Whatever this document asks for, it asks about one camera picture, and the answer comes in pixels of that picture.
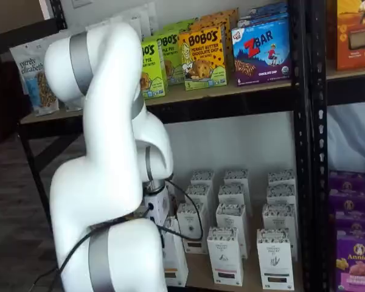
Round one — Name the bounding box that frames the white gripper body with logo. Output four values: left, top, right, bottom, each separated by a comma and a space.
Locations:
144, 189, 172, 228

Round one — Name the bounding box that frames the white box yellow-orange strip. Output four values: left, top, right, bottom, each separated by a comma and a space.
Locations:
190, 170, 215, 195
176, 203, 209, 255
162, 215, 190, 287
184, 184, 212, 214

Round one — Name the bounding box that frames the white box pink strip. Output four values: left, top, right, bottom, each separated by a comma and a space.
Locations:
224, 169, 250, 195
206, 227, 245, 287
218, 183, 248, 208
215, 203, 248, 259

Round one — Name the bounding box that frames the white box teal strip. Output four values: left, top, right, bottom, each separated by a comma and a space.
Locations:
262, 203, 298, 262
266, 184, 296, 206
267, 169, 296, 187
256, 228, 294, 291

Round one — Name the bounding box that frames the green Bobo's apple pie box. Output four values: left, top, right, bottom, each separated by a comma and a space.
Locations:
153, 29, 186, 86
162, 18, 199, 35
139, 39, 169, 100

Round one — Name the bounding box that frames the yellow Bobo's peanut butter box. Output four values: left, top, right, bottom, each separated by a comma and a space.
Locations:
178, 24, 228, 91
190, 14, 234, 83
200, 8, 240, 80

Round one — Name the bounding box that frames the blue Z Bar box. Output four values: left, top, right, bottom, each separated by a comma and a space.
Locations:
237, 10, 290, 29
245, 2, 288, 18
231, 18, 292, 87

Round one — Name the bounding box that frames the purple Annie's box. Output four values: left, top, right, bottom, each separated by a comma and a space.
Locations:
336, 231, 365, 292
334, 211, 365, 237
328, 190, 365, 214
328, 170, 365, 195

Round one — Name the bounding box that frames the orange snack box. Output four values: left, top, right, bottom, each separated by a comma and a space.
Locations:
336, 0, 365, 72

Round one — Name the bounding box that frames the black metal shelving unit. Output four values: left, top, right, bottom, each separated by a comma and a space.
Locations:
0, 0, 311, 292
309, 0, 365, 292

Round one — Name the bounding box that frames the blue purely elizabeth granola bag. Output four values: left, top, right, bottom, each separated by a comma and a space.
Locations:
9, 39, 60, 117

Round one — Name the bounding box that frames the dark furniture piece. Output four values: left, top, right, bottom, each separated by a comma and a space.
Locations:
0, 59, 31, 147

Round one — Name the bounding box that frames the white purely elizabeth granola bag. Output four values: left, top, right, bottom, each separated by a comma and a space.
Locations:
138, 2, 158, 41

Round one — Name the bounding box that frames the white plastic sheet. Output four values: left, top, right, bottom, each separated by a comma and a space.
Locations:
327, 102, 365, 176

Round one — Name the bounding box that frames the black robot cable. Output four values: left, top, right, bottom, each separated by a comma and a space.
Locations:
33, 179, 204, 283

